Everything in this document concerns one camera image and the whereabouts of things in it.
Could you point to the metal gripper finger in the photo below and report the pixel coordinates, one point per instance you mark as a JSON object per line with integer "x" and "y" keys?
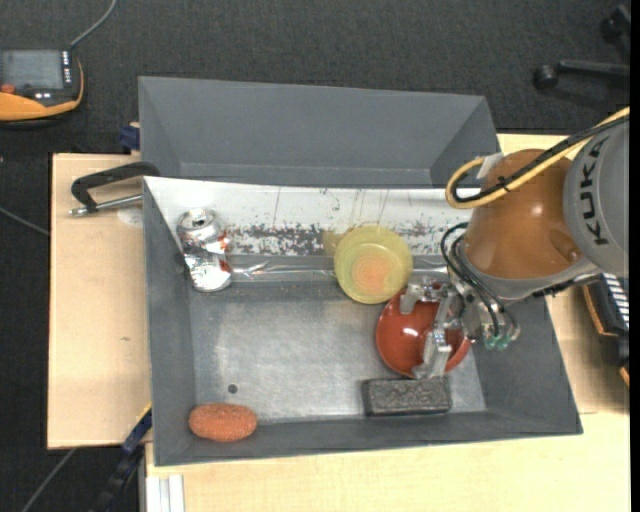
{"x": 434, "y": 352}
{"x": 415, "y": 297}

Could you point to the red bowl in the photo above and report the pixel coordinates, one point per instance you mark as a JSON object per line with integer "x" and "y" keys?
{"x": 400, "y": 340}

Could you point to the dark grey flat block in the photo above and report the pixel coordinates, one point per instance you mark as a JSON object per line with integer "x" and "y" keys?
{"x": 407, "y": 396}

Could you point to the yellow plastic cup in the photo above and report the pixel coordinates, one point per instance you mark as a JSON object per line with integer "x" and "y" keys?
{"x": 372, "y": 265}

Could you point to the grey metal bin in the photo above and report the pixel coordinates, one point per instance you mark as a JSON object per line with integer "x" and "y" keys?
{"x": 310, "y": 345}

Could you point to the crushed silver drink can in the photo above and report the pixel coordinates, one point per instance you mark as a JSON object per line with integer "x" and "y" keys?
{"x": 205, "y": 250}

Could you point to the orange scouring pad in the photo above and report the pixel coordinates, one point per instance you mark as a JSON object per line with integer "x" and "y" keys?
{"x": 222, "y": 422}

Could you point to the pale wood board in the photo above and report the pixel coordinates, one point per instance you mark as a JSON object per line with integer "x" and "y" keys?
{"x": 92, "y": 310}

